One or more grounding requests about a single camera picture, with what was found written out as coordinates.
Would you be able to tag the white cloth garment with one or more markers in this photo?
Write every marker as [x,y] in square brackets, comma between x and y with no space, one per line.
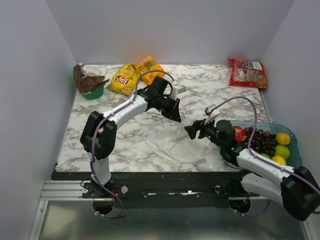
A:
[174,144]

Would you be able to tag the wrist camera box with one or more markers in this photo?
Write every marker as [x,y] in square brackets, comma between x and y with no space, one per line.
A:
[176,90]
[212,112]

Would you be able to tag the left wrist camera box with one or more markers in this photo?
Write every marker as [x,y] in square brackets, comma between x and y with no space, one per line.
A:
[176,90]

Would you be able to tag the yellow lemon back right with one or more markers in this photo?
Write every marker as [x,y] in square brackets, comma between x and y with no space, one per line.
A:
[283,138]

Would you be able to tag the red dragon fruit toy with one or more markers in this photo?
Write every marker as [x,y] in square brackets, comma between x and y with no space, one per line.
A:
[240,134]

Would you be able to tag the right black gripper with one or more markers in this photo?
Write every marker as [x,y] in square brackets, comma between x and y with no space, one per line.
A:
[197,125]

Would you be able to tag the yellow lemon front right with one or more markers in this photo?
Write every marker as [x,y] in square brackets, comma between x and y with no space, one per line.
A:
[279,159]

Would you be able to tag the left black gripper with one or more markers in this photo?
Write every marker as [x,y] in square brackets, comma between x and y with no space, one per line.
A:
[173,113]

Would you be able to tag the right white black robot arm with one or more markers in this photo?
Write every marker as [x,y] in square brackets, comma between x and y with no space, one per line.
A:
[294,188]

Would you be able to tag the green fruit with black squiggle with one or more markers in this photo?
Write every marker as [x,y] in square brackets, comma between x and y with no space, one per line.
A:
[265,155]

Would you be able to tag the yellow lemon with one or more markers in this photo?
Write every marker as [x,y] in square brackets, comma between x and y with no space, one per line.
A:
[279,159]
[283,138]

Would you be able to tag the red snack bag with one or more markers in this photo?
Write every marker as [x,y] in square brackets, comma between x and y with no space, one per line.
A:
[247,73]

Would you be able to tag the green lime toy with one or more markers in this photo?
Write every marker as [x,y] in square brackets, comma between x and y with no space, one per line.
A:
[282,151]

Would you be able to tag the dark purple grape bunch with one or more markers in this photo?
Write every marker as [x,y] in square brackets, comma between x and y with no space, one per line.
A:
[264,142]

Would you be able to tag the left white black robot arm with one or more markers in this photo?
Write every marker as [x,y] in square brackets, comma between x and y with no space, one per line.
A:
[99,135]

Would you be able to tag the aluminium frame profile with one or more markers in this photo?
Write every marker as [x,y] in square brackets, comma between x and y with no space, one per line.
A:
[63,214]

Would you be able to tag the orange snack bag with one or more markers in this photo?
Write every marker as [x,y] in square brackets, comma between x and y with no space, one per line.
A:
[148,64]

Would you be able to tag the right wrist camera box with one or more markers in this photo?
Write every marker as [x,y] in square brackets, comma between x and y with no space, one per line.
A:
[212,112]

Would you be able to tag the yellow chips bag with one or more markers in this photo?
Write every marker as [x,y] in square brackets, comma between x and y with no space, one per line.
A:
[125,79]

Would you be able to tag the green bowl with brown paper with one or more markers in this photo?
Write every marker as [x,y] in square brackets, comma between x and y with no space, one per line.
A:
[89,85]

